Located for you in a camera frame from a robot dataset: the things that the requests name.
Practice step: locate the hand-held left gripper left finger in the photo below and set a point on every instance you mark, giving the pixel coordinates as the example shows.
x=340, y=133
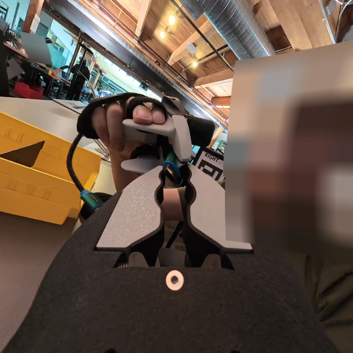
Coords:
x=135, y=215

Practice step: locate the grey table with tape marks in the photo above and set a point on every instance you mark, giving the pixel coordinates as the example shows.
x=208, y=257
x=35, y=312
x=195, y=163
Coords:
x=71, y=106

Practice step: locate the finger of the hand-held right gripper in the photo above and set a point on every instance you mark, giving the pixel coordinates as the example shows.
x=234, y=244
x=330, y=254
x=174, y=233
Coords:
x=140, y=165
x=183, y=138

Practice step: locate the dark steel ceiling beam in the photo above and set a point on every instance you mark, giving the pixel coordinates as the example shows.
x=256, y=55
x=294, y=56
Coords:
x=138, y=63

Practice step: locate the red storage bin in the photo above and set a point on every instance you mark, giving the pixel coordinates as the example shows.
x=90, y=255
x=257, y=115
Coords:
x=27, y=91

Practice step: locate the black bin divider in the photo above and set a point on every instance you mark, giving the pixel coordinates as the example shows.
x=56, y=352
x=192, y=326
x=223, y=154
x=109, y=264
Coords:
x=24, y=155

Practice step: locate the black white marker board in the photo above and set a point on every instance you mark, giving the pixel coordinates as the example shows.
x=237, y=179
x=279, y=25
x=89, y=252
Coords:
x=209, y=168

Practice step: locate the large spiral ceiling duct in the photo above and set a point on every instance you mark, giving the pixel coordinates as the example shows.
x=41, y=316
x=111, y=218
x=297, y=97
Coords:
x=237, y=30

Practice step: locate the person's right hand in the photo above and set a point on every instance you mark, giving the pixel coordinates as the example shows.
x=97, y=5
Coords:
x=110, y=126

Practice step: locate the white ceiling sensor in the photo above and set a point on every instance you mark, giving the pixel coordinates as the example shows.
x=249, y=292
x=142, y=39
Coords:
x=191, y=47

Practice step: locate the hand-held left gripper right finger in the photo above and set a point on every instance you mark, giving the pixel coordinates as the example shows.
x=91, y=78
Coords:
x=209, y=215

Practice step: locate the ceiling spot light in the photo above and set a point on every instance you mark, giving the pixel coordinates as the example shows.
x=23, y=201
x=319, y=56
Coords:
x=194, y=64
x=162, y=34
x=171, y=19

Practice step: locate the yellow plastic bin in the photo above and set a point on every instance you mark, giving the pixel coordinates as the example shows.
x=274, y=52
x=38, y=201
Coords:
x=55, y=187

